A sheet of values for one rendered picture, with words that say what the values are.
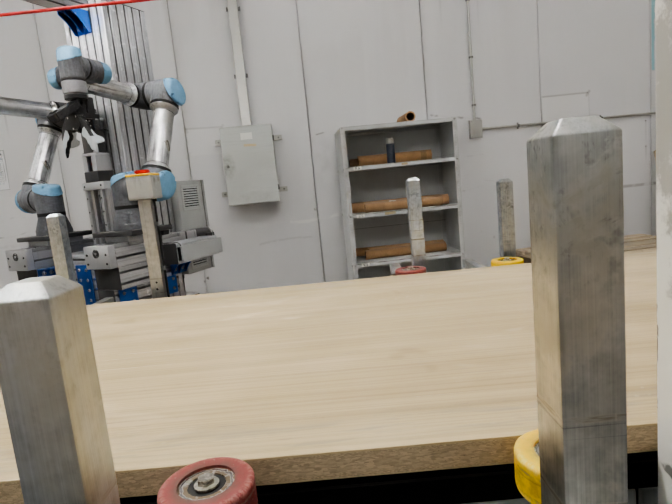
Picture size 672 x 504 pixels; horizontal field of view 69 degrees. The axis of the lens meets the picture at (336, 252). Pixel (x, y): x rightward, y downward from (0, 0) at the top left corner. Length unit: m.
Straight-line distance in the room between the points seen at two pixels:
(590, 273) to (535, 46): 4.50
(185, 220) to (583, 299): 2.36
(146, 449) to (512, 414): 0.37
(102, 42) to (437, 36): 2.80
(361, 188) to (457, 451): 3.73
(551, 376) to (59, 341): 0.27
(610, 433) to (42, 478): 0.31
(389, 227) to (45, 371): 3.97
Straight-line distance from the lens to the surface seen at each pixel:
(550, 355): 0.30
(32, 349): 0.31
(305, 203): 4.12
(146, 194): 1.42
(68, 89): 1.89
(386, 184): 4.18
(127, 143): 2.42
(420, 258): 1.37
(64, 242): 1.56
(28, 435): 0.33
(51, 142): 2.75
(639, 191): 5.16
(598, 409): 0.31
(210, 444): 0.53
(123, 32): 2.57
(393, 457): 0.49
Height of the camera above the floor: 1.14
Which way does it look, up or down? 8 degrees down
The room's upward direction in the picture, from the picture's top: 6 degrees counter-clockwise
